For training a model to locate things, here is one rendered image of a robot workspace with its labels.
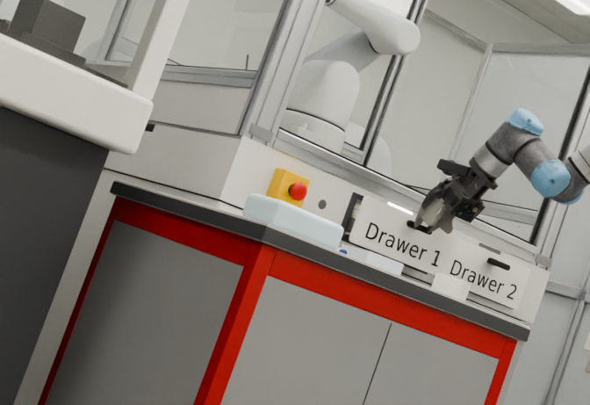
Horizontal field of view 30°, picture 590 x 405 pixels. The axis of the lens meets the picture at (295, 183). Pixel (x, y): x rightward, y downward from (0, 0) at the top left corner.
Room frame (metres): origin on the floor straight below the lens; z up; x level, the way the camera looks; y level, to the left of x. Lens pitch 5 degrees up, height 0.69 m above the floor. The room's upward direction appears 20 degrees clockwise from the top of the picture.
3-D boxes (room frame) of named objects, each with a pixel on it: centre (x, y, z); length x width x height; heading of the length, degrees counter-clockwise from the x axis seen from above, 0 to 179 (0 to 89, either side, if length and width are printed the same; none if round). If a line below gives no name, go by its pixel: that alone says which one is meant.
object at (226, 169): (3.00, -0.03, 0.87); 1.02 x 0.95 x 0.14; 123
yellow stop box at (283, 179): (2.38, 0.01, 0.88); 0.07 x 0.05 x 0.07; 123
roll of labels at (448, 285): (2.10, -0.35, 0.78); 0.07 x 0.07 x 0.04
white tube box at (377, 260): (2.24, -0.20, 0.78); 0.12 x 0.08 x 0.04; 23
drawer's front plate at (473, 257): (2.75, -0.52, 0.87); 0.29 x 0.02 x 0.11; 123
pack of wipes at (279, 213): (1.81, -0.02, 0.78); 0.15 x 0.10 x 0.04; 128
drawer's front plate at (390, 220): (2.54, -0.28, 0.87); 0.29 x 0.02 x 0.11; 123
